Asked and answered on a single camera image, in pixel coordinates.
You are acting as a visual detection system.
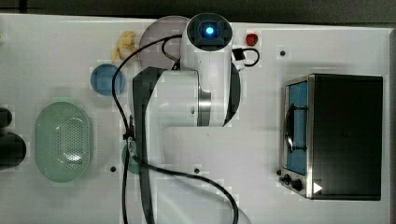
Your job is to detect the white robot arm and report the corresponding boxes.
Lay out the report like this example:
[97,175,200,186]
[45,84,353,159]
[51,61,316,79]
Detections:
[129,13,251,224]

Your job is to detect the grey round plate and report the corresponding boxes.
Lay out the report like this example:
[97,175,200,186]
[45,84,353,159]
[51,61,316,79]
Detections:
[138,16,189,69]

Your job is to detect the green cup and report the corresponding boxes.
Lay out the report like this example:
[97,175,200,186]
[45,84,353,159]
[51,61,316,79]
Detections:
[121,142,139,175]

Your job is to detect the small red toy fruit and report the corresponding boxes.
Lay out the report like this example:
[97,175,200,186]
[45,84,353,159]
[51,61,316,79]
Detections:
[246,34,259,47]

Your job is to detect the yellow toy banana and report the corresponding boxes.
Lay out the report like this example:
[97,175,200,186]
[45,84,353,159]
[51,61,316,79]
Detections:
[111,31,137,62]

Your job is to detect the blue round bowl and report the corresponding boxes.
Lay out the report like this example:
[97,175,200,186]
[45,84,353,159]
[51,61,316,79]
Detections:
[91,63,125,96]

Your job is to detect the silver toaster oven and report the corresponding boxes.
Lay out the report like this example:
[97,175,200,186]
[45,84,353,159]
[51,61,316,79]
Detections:
[276,74,384,201]

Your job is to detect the green perforated colander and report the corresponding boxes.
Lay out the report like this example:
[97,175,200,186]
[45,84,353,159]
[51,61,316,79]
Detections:
[35,102,91,183]

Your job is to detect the black cylindrical object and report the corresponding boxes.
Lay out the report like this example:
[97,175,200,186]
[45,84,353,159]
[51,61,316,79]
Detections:
[0,107,26,171]

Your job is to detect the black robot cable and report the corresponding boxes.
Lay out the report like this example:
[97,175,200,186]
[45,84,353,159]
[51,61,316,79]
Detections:
[111,34,239,224]

